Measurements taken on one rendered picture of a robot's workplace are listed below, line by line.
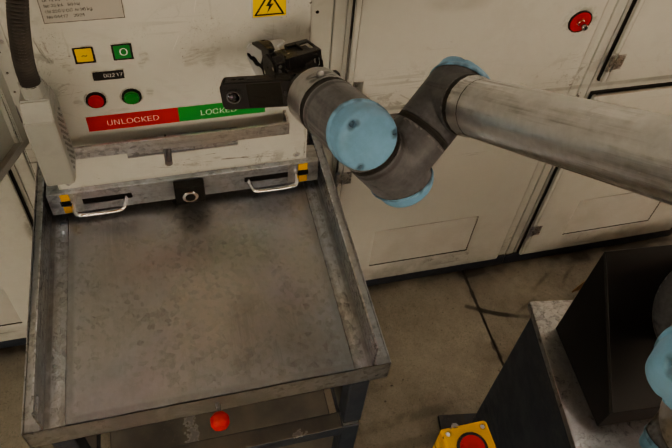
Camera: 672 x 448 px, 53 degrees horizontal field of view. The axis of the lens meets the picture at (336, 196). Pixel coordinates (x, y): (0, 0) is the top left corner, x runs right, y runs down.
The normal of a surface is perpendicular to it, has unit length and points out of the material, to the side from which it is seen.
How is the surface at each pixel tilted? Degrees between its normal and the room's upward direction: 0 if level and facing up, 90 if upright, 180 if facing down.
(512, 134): 93
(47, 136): 90
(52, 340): 0
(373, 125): 71
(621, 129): 51
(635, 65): 90
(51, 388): 0
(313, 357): 0
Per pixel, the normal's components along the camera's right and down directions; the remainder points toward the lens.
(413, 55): 0.23, 0.75
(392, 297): 0.07, -0.65
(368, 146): 0.43, 0.45
